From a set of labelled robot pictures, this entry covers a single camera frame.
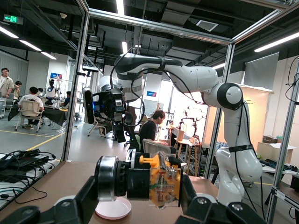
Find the white humanoid robot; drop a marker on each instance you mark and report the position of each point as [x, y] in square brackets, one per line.
[50, 92]

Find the person in beige shirt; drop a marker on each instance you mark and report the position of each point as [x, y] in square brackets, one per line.
[5, 85]

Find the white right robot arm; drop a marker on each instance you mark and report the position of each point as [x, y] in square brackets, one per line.
[198, 77]

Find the green exit sign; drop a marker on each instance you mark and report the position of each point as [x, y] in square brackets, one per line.
[13, 19]

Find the seated person white shirt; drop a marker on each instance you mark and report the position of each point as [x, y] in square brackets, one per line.
[31, 100]

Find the black power adapter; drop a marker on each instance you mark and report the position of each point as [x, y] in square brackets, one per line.
[28, 161]

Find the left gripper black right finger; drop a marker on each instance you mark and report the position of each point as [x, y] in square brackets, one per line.
[205, 210]

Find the table with black cloth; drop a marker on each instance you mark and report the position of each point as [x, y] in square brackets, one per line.
[53, 115]

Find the orange push button switch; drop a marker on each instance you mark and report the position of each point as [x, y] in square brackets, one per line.
[163, 184]

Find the grey roll-down screen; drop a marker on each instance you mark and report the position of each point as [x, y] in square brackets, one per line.
[261, 72]

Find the dark small robot arm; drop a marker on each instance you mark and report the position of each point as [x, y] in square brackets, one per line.
[194, 123]

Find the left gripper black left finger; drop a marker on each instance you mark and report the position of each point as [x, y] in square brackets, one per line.
[70, 210]

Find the beige partition panel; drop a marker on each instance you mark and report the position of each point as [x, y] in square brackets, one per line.
[257, 116]

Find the blue wall sign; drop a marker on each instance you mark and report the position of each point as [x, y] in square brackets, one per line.
[151, 93]
[56, 75]

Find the seated person black shirt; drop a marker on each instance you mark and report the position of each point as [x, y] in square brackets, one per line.
[148, 130]

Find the square ceiling air vent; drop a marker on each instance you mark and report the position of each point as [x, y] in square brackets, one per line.
[207, 25]

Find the person in blue shirt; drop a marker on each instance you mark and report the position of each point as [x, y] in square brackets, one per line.
[66, 100]

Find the aluminium frame beam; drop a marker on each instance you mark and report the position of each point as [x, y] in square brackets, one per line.
[261, 22]
[158, 26]

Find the white swivel chair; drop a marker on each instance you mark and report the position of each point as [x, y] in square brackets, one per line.
[97, 127]

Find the white mesh office chair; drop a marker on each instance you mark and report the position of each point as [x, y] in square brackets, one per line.
[29, 109]

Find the pale pink round plate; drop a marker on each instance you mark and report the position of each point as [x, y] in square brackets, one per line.
[116, 210]

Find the aluminium frame post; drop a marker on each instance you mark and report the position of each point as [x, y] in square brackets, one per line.
[283, 151]
[219, 112]
[74, 93]

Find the wooden side table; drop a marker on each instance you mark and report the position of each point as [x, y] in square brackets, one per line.
[187, 144]

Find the grey office chair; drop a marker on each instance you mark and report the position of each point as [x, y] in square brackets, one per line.
[154, 147]

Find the person with dark hair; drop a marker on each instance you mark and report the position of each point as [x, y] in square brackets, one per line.
[16, 89]

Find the ceiling strip light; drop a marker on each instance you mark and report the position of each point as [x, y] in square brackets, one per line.
[30, 45]
[275, 42]
[8, 32]
[48, 55]
[120, 7]

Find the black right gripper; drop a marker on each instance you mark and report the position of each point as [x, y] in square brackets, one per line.
[102, 107]

